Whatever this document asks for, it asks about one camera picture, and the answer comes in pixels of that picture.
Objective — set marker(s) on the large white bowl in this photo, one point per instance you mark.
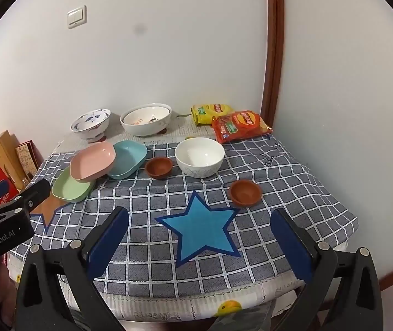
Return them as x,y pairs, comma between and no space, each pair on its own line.
146,126

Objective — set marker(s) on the brown wooden door frame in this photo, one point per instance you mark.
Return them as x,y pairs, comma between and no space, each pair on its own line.
275,41

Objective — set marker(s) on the pink cloth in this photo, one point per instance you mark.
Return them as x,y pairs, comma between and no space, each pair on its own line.
5,289

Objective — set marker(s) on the green square dish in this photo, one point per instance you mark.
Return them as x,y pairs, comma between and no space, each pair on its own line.
70,189

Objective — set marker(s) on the white printed tablecloth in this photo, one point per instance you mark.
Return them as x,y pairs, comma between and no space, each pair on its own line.
181,129

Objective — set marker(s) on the plain white bowl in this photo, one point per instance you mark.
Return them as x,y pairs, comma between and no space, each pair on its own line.
200,158

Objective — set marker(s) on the grey checked star cloth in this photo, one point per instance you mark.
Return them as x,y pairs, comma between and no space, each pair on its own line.
148,200

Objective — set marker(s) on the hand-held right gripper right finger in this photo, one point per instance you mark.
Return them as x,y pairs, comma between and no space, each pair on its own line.
293,244

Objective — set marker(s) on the red-edged patterned notebook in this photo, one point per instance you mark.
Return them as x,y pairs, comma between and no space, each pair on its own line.
27,158

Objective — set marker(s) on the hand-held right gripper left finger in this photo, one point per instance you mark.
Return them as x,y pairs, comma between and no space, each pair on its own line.
108,244

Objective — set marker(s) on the small brown bowl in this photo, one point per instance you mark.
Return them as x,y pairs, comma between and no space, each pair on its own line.
245,193
158,167

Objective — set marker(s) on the pink square dish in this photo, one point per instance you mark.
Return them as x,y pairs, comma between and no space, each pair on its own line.
91,162

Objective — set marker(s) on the blue crane patterned bowl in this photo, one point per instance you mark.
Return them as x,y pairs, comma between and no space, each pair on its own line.
91,124

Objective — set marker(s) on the white light switch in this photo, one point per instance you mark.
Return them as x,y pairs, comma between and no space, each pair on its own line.
77,17

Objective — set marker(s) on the red chip bag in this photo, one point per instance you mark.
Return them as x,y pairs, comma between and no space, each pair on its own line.
241,127

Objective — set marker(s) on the yellow chip bag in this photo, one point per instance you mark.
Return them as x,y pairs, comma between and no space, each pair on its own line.
207,113

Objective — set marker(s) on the teal square dish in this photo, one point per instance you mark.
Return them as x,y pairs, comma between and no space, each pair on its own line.
129,157

